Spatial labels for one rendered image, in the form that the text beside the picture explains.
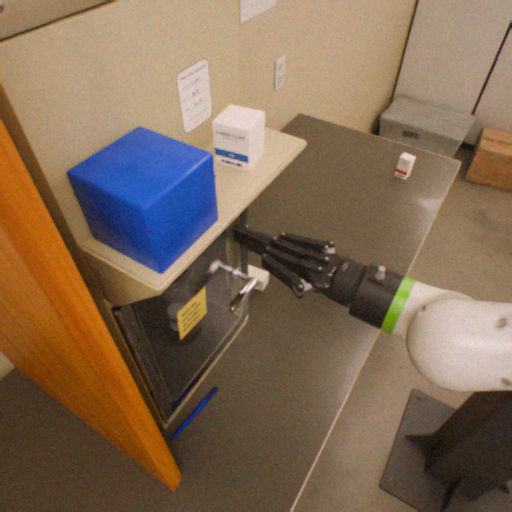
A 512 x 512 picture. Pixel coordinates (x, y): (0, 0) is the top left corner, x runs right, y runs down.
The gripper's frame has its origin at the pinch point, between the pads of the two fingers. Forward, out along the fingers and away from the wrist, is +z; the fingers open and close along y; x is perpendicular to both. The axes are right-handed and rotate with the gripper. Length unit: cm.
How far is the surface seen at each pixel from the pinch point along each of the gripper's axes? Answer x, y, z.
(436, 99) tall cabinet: 95, -284, 13
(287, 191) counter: 37, -57, 22
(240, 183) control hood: -20.0, 9.0, -4.2
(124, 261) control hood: -20.0, 26.4, -1.3
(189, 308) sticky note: 6.4, 14.7, 3.6
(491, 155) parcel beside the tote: 106, -246, -39
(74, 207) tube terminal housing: -24.2, 26.0, 4.8
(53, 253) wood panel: -29.4, 33.5, -4.2
